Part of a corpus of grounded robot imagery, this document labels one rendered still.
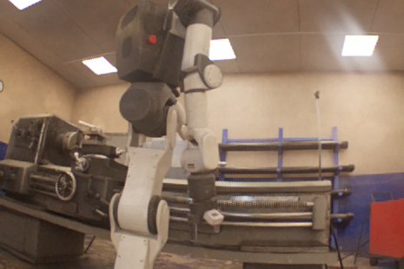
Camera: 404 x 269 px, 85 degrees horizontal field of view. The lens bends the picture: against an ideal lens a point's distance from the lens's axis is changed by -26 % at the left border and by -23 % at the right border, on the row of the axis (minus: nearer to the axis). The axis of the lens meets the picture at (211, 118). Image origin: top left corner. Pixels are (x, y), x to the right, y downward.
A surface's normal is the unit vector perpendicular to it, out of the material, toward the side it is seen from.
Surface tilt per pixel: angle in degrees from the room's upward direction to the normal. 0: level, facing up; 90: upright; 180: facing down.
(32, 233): 90
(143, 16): 93
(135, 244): 70
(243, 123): 90
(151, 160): 75
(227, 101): 90
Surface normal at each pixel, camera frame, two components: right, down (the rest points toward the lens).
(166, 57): 0.68, 0.06
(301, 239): -0.28, -0.34
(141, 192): -0.04, -0.75
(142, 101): -0.09, -0.25
